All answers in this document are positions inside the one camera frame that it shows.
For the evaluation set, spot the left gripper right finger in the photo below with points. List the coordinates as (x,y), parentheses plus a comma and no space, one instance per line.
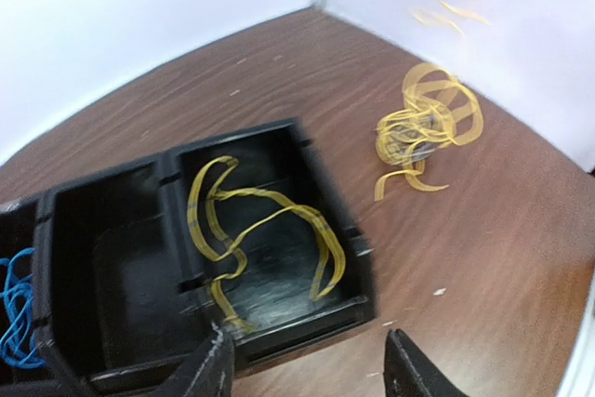
(409,372)

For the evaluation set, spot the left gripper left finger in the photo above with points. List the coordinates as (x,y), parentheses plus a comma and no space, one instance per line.
(208,371)

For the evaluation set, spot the black three-compartment bin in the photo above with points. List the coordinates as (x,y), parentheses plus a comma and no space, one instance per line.
(122,295)

